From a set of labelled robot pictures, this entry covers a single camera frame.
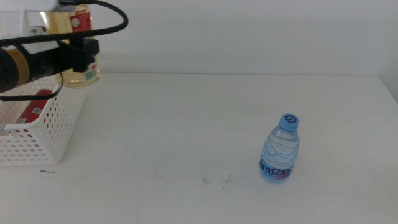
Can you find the red drink can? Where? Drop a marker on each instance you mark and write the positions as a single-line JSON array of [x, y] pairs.
[[31, 110]]

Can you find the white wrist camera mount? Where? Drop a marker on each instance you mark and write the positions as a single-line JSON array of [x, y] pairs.
[[18, 25]]

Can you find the white perforated plastic basket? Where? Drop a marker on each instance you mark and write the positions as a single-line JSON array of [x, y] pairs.
[[66, 124]]

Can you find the yellow tea bottle red label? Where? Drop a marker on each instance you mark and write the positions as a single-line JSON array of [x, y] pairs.
[[62, 21]]

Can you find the clear water bottle blue cap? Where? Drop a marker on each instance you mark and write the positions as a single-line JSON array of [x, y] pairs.
[[280, 152]]

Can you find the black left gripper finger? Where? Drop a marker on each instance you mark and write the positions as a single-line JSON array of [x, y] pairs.
[[88, 51]]

